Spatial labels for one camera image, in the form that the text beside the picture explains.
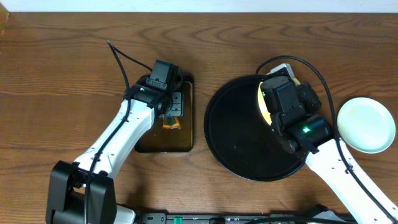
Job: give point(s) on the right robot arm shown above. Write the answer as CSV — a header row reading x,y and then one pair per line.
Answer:
x,y
311,139

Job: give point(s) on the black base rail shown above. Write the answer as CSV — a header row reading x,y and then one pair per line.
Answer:
x,y
163,218

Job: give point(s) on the round black tray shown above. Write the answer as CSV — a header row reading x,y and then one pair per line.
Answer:
x,y
239,137

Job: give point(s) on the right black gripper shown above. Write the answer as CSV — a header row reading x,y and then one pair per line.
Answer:
x,y
306,92

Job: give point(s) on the yellow plate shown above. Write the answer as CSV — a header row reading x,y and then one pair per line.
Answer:
x,y
262,106

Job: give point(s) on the light blue plate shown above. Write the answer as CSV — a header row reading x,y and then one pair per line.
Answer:
x,y
366,125

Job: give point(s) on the black rectangular water tray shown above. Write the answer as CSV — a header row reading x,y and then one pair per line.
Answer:
x,y
160,140

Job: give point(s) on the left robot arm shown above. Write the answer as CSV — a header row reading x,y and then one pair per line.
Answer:
x,y
83,191

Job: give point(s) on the orange green sponge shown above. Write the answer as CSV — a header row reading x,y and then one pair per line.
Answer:
x,y
171,122

